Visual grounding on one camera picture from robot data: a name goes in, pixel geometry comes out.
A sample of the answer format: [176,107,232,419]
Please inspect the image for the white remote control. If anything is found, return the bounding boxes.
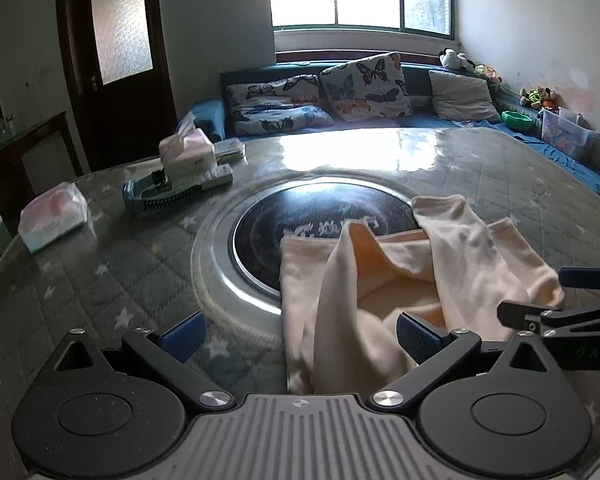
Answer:
[194,164,234,191]

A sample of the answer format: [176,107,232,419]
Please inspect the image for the cream beige garment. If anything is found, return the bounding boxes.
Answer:
[280,195,565,398]

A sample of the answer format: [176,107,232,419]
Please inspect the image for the upright butterfly cushion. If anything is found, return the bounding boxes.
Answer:
[318,52,413,122]

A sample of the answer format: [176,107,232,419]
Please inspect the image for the plastic tissue pack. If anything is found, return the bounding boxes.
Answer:
[18,182,90,254]

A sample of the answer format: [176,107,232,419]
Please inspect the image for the small green tin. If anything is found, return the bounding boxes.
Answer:
[214,138,246,164]

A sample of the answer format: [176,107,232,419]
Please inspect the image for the round black induction cooktop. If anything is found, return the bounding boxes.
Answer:
[190,174,417,341]

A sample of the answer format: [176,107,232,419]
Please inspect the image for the green bowl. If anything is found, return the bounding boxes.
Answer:
[501,110,534,133]

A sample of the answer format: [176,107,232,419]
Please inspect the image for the grey plain cushion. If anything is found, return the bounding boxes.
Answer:
[428,70,500,122]

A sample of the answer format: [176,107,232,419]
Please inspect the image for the colourful plush toys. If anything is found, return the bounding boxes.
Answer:
[520,86,558,112]

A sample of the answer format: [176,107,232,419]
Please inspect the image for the pink tissue box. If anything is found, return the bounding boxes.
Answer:
[159,112,216,182]

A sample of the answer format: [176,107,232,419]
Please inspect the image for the panda plush toy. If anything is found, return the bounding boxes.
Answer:
[439,48,476,73]

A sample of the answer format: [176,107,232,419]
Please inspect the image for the teal handheld device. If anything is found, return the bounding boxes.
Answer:
[122,169,202,216]

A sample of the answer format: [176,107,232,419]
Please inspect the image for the blue sofa bench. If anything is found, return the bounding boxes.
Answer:
[189,53,600,196]

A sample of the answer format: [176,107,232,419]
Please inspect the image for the flat butterfly pillow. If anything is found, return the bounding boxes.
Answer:
[226,75,335,136]

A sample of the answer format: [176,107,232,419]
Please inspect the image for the dark wooden cabinet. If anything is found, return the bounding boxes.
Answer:
[0,112,84,237]

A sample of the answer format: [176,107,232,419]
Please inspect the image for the clear plastic storage box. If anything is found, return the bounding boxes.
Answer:
[541,110,600,162]

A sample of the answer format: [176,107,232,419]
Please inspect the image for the dark door with glass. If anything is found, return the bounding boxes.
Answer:
[56,0,178,170]

